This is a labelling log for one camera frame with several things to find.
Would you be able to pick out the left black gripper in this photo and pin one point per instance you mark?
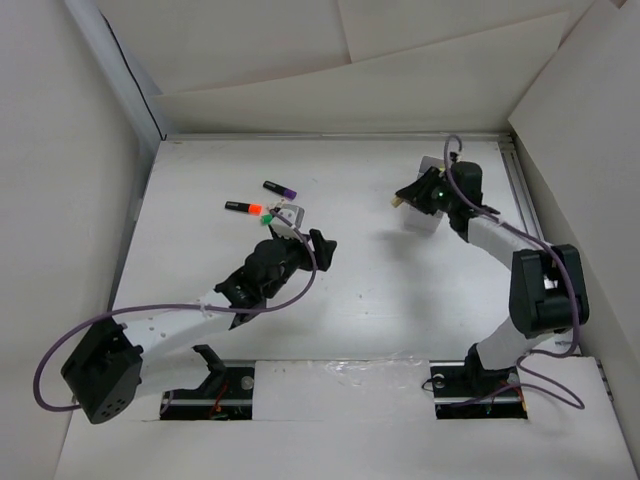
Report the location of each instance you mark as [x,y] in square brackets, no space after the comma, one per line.
[322,248]

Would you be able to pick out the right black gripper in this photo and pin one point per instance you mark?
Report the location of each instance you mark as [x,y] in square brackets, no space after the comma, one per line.
[415,193]

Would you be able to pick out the white staples box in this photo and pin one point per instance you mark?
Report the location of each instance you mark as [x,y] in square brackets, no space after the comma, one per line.
[276,205]

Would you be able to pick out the purple cap highlighter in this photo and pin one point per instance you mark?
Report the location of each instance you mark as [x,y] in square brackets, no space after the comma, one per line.
[280,190]

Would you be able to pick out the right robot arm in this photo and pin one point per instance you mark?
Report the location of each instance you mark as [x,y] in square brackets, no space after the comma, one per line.
[547,294]

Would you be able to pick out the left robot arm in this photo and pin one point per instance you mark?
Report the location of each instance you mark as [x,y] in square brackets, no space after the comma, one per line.
[115,363]

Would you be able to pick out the white divided container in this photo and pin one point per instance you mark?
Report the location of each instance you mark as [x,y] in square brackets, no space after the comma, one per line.
[421,215]

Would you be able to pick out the orange cap highlighter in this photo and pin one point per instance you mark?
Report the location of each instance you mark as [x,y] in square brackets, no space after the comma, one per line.
[240,207]

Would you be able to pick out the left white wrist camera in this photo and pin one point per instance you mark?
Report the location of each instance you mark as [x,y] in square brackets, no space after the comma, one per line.
[287,218]

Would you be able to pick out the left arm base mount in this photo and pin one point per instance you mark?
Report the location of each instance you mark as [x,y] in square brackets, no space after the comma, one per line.
[225,393]

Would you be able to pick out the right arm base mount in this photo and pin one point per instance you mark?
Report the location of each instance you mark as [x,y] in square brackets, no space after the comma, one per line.
[464,390]

